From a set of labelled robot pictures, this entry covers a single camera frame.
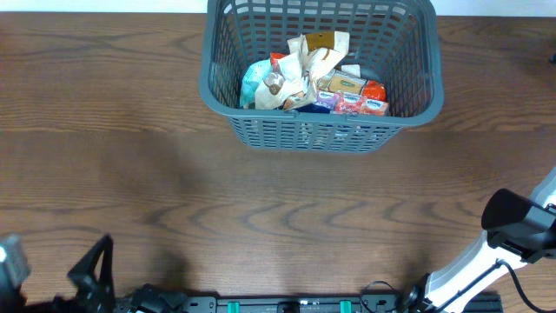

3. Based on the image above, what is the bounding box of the beige snack bag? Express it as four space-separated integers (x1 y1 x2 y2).
338 64 361 78
255 53 316 111
283 30 350 110

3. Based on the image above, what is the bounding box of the teal snack packet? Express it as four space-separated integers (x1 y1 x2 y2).
239 59 272 109

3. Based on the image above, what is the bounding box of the blue Kleenex tissue pack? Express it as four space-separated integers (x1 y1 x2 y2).
297 90 388 116

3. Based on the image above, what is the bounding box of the red spaghetti packet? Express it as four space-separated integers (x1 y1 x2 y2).
269 51 387 103

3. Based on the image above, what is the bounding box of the grey plastic basket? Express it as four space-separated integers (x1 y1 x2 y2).
199 0 445 153

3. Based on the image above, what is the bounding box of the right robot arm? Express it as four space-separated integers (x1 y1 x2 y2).
399 170 555 312

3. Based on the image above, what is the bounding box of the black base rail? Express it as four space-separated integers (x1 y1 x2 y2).
115 284 505 313

